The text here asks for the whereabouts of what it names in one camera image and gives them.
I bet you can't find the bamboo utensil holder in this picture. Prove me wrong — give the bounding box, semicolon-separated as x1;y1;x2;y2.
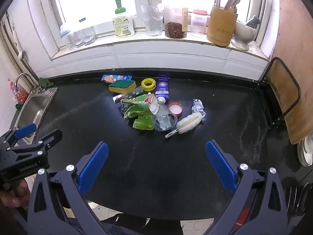
207;5;238;47

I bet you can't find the yellow and green sponge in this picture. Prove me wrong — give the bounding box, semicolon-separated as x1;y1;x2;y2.
109;80;137;95

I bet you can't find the person's left hand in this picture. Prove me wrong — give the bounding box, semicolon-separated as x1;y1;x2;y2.
0;179;31;210

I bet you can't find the white foam brush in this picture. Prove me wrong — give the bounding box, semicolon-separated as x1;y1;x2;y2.
165;112;203;139

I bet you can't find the grey stone pestle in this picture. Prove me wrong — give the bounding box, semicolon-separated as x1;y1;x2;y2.
245;15;261;27

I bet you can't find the stainless steel sink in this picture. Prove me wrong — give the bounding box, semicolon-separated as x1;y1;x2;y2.
13;87;59;144

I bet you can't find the wooden cutting board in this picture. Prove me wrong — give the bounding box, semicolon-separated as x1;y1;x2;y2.
265;58;301;145

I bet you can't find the clear plastic cup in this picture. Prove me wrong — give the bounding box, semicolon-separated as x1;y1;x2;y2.
153;103;178;132

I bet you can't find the crumpled green packaging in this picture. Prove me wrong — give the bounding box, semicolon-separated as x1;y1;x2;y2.
121;93;158;130

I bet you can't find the black wire board rack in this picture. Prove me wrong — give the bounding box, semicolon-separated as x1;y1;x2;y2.
258;57;302;128

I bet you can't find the green-capped dish soap bottle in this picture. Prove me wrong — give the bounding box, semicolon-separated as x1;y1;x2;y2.
112;0;135;38

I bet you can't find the red-lidded clear plastic jar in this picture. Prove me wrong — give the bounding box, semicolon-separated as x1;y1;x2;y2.
190;9;208;38

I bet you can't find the crumpled paper cup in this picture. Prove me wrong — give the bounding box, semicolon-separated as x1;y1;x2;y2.
146;95;160;115

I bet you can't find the white stone mortar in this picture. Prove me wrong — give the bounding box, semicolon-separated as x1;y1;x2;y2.
230;21;261;51

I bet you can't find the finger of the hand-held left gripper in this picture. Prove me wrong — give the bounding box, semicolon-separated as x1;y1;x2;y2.
0;124;37;150
7;129;63;157

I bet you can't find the blue snack packet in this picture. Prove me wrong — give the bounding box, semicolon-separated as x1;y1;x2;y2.
101;75;133;84

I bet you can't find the green cloth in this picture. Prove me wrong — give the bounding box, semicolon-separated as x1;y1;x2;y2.
39;78;55;89

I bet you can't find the chrome faucet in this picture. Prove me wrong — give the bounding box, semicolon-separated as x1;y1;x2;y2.
15;73;38;90

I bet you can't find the jar of dried chillies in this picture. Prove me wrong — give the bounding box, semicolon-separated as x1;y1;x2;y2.
164;5;189;39

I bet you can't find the large round wooden board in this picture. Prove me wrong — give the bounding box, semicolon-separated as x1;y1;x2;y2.
271;0;313;137

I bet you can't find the crumpled silver foil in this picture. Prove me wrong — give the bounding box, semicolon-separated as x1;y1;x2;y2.
191;99;207;121

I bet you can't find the purple toothpaste tube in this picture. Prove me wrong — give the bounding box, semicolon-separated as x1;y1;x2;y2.
155;72;170;103

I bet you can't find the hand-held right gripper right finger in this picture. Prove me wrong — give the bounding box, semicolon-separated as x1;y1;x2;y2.
205;139;294;235

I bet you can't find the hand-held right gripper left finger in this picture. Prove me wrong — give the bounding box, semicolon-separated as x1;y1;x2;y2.
27;141;115;235

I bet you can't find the stack of white plates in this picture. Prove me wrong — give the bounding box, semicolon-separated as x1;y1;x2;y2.
297;132;313;168

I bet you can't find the yellow tape spool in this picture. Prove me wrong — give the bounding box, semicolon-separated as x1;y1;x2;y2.
141;78;157;90

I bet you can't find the red jar lid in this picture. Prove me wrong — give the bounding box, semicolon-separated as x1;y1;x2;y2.
168;101;183;117

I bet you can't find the clear glass cup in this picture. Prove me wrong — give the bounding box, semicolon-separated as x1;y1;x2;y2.
140;4;164;37

